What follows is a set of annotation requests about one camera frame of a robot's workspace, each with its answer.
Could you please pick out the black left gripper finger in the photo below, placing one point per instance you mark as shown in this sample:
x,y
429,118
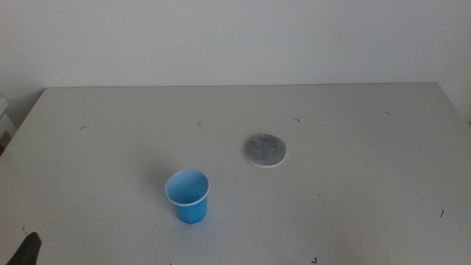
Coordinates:
x,y
26,252

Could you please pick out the blue plastic cup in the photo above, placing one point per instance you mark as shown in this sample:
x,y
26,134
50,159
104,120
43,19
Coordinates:
x,y
191,211

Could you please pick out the round grey cup mat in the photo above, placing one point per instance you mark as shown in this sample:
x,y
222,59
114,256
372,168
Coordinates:
x,y
264,150

